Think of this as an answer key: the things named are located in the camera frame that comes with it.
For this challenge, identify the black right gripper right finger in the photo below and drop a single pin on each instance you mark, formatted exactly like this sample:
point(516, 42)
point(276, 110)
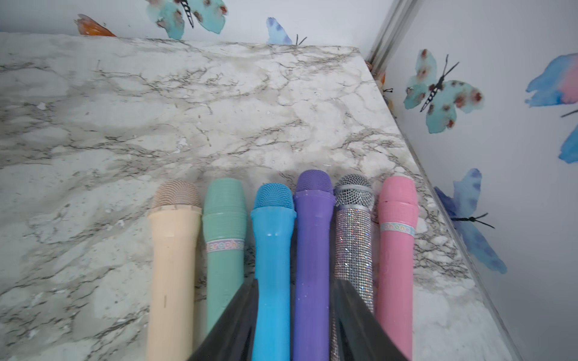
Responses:
point(360, 337)

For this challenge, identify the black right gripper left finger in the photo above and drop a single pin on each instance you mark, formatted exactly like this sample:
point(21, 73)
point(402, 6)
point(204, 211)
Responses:
point(232, 337)

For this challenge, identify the pink toy microphone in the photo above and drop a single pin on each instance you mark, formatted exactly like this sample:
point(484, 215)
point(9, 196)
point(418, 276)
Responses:
point(398, 218)

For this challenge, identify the green toy microphone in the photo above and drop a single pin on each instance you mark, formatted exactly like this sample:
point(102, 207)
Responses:
point(225, 220)

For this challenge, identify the blue toy microphone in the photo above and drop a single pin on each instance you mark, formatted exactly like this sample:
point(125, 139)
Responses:
point(273, 220)

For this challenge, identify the glitter toy microphone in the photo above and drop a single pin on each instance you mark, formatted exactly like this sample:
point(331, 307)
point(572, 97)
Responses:
point(353, 260)

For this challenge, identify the peach toy microphone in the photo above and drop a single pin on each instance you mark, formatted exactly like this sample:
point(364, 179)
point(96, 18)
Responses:
point(175, 227)

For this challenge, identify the purple toy microphone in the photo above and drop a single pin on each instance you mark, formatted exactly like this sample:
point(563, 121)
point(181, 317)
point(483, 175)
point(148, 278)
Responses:
point(314, 201)

